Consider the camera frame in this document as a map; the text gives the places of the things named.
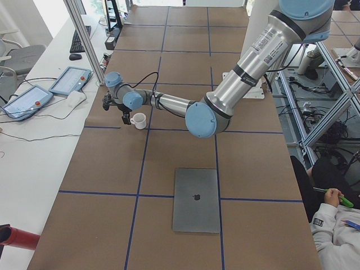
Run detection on aluminium frame post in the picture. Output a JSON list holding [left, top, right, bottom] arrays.
[[63, 0, 105, 86]]

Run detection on black computer mouse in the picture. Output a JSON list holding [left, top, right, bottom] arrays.
[[69, 53, 82, 61]]

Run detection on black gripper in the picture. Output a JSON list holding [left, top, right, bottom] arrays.
[[119, 104, 132, 125]]

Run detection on white folded cloth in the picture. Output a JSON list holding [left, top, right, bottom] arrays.
[[66, 91, 86, 109]]

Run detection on seated person's hand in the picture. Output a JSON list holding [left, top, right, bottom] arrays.
[[324, 188, 344, 208]]

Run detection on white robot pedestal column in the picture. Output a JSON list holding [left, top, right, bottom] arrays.
[[206, 1, 291, 114]]

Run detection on red cylinder tube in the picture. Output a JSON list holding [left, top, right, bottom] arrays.
[[1, 224, 40, 250]]

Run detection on grey office chair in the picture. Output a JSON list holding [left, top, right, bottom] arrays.
[[1, 29, 46, 102]]

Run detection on near blue teach pendant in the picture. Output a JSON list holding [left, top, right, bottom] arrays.
[[1, 85, 53, 121]]

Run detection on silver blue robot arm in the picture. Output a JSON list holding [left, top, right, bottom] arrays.
[[102, 1, 334, 138]]

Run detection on far blue teach pendant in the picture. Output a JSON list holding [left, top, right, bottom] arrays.
[[49, 66, 92, 96]]

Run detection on green pen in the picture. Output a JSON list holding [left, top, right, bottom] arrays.
[[313, 187, 354, 208]]

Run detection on blue teach pendant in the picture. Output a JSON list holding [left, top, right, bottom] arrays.
[[1, 85, 53, 121], [49, 66, 92, 96]]

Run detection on white ceramic cup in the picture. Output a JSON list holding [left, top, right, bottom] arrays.
[[130, 112, 147, 129]]

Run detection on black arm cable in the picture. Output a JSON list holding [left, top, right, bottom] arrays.
[[132, 71, 197, 119]]

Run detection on grey closed laptop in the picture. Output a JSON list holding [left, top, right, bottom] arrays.
[[172, 168, 221, 233]]

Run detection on black keyboard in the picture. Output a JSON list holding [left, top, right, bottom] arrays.
[[69, 30, 85, 53]]

